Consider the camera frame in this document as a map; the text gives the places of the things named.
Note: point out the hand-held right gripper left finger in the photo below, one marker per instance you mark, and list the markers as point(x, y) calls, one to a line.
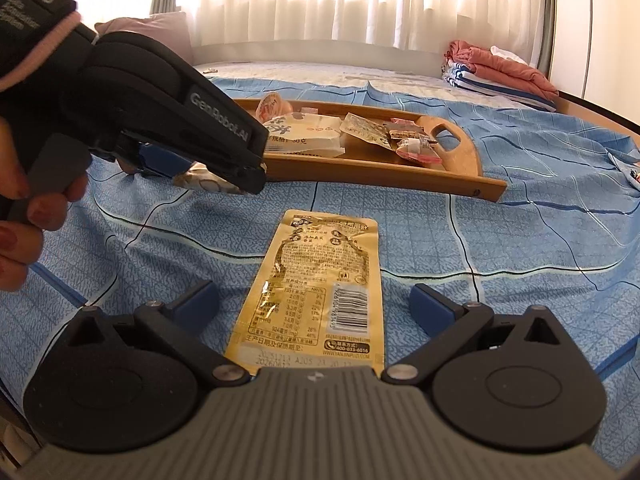
point(200, 300)

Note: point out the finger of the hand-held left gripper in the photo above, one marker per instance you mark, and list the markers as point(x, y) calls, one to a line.
point(235, 170)
point(157, 162)

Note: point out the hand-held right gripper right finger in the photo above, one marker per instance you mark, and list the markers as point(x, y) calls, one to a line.
point(425, 302)

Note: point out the shiny gold snack packet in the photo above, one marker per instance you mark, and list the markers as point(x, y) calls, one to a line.
point(205, 180)

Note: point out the large yellow snack packet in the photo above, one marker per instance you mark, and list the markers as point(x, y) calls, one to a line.
point(305, 280)

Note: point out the beige printed snack packet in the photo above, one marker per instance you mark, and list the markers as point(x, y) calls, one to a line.
point(362, 130)

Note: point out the dark red snack packet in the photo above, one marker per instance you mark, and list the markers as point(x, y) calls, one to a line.
point(405, 132)

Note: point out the person's left hand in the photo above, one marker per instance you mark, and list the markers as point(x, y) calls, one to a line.
point(50, 210)

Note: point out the mauve pillow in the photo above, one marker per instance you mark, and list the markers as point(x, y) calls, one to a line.
point(150, 30)

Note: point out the white snack packet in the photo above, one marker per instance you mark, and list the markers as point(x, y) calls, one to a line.
point(310, 135)

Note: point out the blue checked bed sheet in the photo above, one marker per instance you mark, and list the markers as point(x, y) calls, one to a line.
point(525, 240)

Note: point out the pale mattress cover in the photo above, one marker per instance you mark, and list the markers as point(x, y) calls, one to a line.
point(325, 72)

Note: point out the red pink snack packet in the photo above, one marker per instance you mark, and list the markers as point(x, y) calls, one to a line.
point(422, 155)

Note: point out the white sheer curtain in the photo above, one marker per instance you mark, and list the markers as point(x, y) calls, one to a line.
point(350, 0)

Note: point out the blue striped folded towel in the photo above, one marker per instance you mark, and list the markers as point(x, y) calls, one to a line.
point(470, 82)

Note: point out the small colourful toy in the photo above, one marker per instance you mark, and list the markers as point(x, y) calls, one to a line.
point(635, 177)

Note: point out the folded clothes pile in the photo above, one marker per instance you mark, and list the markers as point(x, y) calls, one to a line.
point(500, 67)

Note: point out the white folded cloth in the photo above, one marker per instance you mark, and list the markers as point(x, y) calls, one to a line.
point(500, 51)

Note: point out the white wardrobe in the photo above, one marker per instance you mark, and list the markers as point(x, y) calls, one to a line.
point(600, 35)

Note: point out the wooden bed frame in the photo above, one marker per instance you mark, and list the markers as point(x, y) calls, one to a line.
point(590, 107)

